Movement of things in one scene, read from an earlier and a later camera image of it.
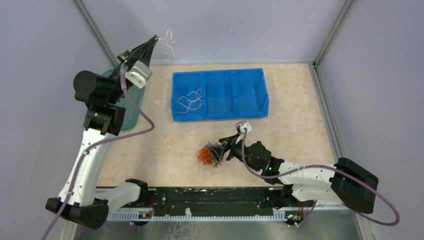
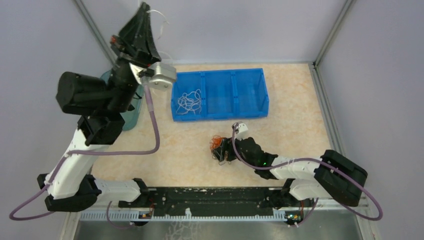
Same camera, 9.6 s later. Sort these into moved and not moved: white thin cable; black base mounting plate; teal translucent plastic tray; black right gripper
Moved: white thin cable
Not moved: black right gripper; teal translucent plastic tray; black base mounting plate
